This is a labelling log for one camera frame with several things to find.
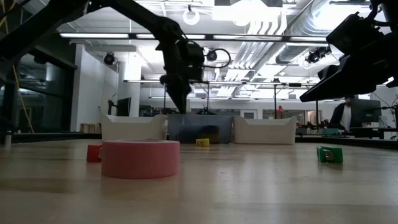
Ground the yellow cable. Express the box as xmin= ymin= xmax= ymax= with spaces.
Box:
xmin=11 ymin=63 xmax=35 ymax=134

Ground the green mini stapler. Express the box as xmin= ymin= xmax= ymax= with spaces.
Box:
xmin=316 ymin=146 xmax=344 ymax=164

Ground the wooden crate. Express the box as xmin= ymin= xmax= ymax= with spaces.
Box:
xmin=80 ymin=123 xmax=103 ymax=134

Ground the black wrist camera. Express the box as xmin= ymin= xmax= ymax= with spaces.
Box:
xmin=185 ymin=42 xmax=206 ymax=82
xmin=325 ymin=11 xmax=385 ymax=57

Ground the person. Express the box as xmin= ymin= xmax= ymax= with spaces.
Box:
xmin=328 ymin=95 xmax=358 ymax=131

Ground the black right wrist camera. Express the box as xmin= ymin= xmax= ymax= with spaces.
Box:
xmin=325 ymin=11 xmax=385 ymax=57

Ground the pink tape roll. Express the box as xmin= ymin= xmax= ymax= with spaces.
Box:
xmin=101 ymin=139 xmax=181 ymax=180

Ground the grey translucent plastic bin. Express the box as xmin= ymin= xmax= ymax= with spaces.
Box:
xmin=167 ymin=113 xmax=234 ymax=144

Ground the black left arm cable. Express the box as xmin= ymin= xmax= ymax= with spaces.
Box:
xmin=202 ymin=48 xmax=231 ymax=70

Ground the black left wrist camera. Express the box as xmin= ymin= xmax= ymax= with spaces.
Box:
xmin=185 ymin=42 xmax=206 ymax=82

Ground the white ring light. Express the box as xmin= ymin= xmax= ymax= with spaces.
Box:
xmin=182 ymin=7 xmax=201 ymax=26

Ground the black computer monitor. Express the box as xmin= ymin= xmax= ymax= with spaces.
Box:
xmin=350 ymin=98 xmax=382 ymax=124
xmin=115 ymin=96 xmax=132 ymax=118

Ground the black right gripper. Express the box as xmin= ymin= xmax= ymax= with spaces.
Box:
xmin=299 ymin=30 xmax=398 ymax=103

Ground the black ceiling camera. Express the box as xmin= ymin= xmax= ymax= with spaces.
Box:
xmin=305 ymin=46 xmax=332 ymax=65
xmin=103 ymin=52 xmax=116 ymax=66

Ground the black aluminium table frame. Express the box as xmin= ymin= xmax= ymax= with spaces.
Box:
xmin=0 ymin=132 xmax=398 ymax=151

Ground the white plastic bin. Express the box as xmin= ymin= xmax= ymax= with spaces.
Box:
xmin=101 ymin=113 xmax=169 ymax=141
xmin=233 ymin=115 xmax=298 ymax=145

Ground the red mini stapler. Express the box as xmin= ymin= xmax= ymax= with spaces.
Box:
xmin=86 ymin=144 xmax=103 ymax=163

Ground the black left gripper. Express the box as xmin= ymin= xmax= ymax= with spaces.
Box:
xmin=156 ymin=27 xmax=192 ymax=114

